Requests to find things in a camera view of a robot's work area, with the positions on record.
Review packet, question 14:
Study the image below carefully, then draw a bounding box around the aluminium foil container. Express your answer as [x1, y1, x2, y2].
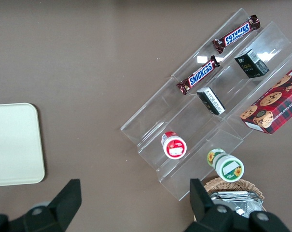
[209, 190, 265, 219]

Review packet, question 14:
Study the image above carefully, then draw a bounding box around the red label yogurt bottle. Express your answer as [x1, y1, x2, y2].
[160, 131, 188, 160]

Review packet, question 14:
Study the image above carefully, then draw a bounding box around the snickers chocolate bar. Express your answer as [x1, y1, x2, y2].
[212, 14, 261, 55]
[176, 55, 221, 97]

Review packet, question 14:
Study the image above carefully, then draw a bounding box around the clear acrylic step riser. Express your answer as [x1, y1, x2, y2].
[171, 8, 292, 136]
[120, 72, 244, 202]

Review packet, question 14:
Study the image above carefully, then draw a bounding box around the small black carton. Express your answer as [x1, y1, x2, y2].
[234, 49, 270, 79]
[196, 87, 226, 116]

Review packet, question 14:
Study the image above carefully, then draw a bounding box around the red tartan cookie box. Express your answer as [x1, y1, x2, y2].
[239, 63, 292, 134]

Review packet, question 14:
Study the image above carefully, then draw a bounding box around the light tan wicker basket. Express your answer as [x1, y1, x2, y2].
[203, 177, 267, 221]

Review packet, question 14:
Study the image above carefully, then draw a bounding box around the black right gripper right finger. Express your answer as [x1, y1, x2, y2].
[187, 178, 251, 232]

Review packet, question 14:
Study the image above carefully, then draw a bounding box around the beige plastic serving tray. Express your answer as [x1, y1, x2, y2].
[0, 102, 46, 188]

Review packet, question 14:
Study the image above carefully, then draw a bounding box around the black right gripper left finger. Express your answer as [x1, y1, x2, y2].
[9, 178, 83, 232]

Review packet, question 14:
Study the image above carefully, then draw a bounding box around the green label yogurt bottle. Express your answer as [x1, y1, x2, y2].
[206, 148, 245, 183]

